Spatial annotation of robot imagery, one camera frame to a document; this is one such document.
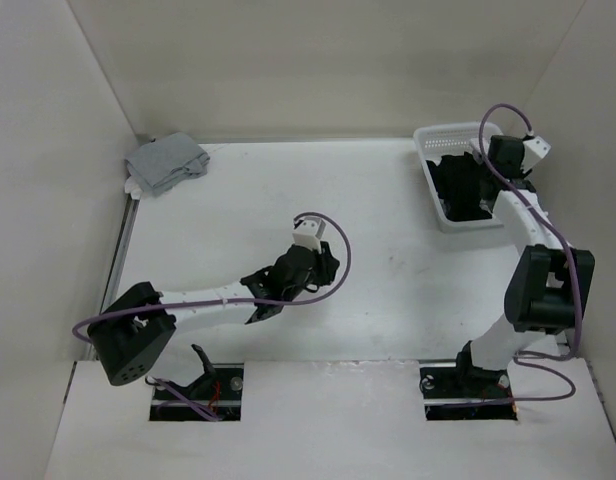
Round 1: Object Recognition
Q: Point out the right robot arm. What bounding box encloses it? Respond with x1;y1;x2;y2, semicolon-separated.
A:
451;134;595;402

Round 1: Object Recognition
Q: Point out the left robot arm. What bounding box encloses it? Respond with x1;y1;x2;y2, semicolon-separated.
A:
86;241;340;386

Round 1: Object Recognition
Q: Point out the black tank top in basket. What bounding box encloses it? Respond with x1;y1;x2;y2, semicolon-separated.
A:
426;152;499;222

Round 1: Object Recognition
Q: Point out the folded grey tank top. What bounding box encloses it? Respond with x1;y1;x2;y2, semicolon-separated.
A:
125;132;210;197

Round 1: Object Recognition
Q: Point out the folded white tank top underneath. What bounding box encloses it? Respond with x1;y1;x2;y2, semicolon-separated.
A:
124;176;143;201

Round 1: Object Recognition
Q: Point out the white plastic laundry basket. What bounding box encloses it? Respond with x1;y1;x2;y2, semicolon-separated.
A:
413;121;502;234

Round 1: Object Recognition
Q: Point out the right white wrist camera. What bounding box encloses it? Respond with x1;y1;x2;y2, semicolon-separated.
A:
521;135;551;174

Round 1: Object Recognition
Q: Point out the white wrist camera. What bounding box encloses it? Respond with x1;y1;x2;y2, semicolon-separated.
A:
292;216;326;253
521;135;551;174

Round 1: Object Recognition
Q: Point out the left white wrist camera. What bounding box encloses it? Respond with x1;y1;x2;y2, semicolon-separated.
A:
292;216;326;253

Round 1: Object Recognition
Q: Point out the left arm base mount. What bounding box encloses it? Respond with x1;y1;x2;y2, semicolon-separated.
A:
144;344;245;422

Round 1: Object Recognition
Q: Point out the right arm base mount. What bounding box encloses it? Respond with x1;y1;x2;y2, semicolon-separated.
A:
419;363;517;421

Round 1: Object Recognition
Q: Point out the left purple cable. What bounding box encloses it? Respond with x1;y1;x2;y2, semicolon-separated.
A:
71;210;351;422

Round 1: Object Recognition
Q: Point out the purple cable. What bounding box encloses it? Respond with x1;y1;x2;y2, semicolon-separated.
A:
478;103;584;407
71;210;351;422

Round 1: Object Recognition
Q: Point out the left metal table rail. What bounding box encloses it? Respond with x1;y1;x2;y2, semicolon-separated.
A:
85;197;140;361

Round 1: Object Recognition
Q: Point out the metal table rail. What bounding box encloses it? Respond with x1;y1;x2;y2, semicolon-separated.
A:
555;332;571;356
85;197;140;361

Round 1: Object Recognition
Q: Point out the right metal table rail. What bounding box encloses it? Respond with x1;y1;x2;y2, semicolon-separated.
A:
555;332;571;356

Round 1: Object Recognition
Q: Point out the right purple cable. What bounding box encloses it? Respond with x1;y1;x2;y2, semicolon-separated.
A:
478;103;584;407

